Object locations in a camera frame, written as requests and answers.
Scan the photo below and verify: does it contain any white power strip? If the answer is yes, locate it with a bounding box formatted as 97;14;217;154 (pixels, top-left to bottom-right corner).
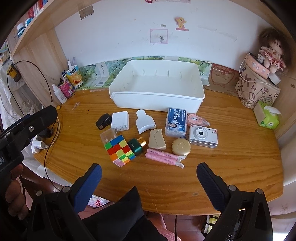
31;136;49;154

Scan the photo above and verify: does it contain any pink pouch on bag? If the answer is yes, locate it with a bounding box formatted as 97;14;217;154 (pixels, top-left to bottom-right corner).
244;54;270;79

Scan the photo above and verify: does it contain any brown cartoon cardboard sheet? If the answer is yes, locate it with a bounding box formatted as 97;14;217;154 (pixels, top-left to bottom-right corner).
204;63;239;97

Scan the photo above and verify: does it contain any blue floss pick box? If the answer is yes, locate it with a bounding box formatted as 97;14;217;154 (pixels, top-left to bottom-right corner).
165;108;187;138

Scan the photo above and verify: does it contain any round gold compact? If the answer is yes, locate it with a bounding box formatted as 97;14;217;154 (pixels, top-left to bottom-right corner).
171;138;191;156

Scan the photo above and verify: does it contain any brown-haired rag doll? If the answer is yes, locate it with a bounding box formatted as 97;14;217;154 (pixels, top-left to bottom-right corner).
259;28;292;74

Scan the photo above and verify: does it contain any green gold perfume bottle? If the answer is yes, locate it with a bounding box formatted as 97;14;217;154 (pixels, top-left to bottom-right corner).
127;137;147;156

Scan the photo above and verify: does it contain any white digital camera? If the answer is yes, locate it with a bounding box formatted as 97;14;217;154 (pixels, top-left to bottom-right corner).
189;125;218;148

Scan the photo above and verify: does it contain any yellow pony wall sticker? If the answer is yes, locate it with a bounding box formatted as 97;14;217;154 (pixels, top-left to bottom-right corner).
175;17;188;31

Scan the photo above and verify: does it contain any yellow device on shelf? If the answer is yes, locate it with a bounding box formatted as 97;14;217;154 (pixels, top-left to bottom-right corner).
6;64;22;82

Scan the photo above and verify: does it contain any pink correction tape dispenser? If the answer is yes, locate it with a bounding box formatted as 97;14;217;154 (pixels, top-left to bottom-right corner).
187;114;210;126

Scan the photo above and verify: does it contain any wooden shelf unit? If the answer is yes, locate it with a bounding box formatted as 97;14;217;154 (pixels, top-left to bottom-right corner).
7;1;95;106

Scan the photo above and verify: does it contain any pink pen cup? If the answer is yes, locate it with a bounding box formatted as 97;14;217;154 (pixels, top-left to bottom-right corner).
58;79;75;99

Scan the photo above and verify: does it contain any white plastic storage bin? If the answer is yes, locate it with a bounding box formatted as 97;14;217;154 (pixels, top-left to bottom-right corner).
109;60;205;113

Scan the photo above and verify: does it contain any white power adapter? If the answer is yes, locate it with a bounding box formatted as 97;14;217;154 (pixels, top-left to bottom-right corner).
111;111;129;132

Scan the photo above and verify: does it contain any green tissue pack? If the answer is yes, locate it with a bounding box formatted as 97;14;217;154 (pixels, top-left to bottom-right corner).
253;101;281;130

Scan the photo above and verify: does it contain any green leaf poster sheet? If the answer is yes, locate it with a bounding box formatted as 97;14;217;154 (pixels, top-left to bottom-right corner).
79;56;212;90

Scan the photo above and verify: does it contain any white plastic scoop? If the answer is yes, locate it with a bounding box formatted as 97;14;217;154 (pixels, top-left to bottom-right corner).
136;109;156;134

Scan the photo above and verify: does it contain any orange juice carton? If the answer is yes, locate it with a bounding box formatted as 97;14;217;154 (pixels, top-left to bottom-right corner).
66;65;83;89

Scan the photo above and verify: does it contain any black plug charger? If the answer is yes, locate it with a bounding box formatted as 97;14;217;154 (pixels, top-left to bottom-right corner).
95;113;112;130

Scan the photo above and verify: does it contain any beige printed tote bag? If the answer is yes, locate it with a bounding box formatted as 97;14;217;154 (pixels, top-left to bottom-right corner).
235;57;280;109

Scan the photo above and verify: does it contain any pink square wall sticker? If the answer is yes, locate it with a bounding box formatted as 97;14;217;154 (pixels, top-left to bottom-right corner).
150;29;168;44

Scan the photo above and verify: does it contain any beige envelope-shaped case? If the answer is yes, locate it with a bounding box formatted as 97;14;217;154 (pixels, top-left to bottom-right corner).
149;128;167;151

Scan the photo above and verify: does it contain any multicolour puzzle cube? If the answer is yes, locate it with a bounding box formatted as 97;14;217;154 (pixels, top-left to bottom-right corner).
104;135;136;167

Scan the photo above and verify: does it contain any pink hair roller clip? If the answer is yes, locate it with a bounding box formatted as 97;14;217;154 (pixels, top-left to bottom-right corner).
145;148;186;169

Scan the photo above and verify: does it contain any white spray bottle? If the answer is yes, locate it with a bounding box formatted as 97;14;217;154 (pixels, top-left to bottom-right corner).
52;84;67;104

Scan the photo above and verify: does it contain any person's left hand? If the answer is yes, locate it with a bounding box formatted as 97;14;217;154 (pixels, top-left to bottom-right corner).
5;164;29;220

